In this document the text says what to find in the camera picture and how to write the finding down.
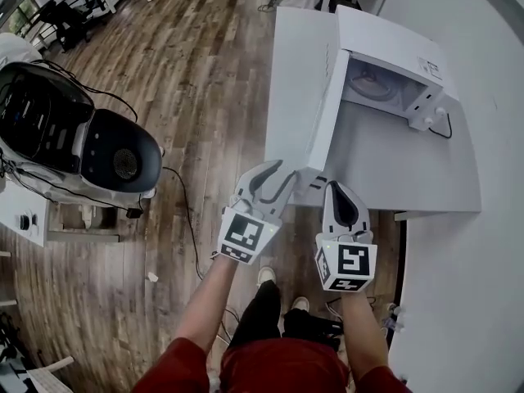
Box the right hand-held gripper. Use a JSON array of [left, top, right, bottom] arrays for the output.
[[314, 179, 378, 293]]

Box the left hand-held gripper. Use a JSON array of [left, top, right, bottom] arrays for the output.
[[215, 159, 297, 267]]

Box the white microwave door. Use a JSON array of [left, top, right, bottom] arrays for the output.
[[264, 5, 350, 192]]

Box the person's right forearm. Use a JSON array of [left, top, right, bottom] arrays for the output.
[[339, 289, 391, 380]]

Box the person's left forearm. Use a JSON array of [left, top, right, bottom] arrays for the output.
[[173, 255, 241, 352]]

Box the glass microwave turntable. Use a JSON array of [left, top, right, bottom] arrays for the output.
[[350, 62, 401, 102]]

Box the white microwave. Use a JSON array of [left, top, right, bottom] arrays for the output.
[[335, 4, 463, 133]]

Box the person's left white shoe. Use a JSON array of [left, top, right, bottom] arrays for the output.
[[256, 265, 277, 288]]

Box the person's right leg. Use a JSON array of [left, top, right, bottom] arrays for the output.
[[282, 307, 344, 346]]

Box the person's leg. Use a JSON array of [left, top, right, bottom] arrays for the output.
[[282, 307, 344, 346], [226, 279, 284, 348]]

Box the person's left leg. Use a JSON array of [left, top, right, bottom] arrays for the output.
[[226, 279, 284, 348]]

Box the person's red shirt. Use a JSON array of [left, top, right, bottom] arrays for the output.
[[130, 335, 407, 393]]

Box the white side table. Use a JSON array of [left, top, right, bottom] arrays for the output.
[[0, 180, 51, 248]]

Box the black office chair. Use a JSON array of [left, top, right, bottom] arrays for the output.
[[39, 0, 94, 53]]

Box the light wooden chair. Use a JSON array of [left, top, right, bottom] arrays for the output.
[[0, 355, 77, 393]]

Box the black floor cable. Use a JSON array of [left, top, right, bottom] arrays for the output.
[[161, 165, 205, 281]]

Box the black microwave power cable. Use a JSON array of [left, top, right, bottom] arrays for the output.
[[428, 111, 454, 139]]

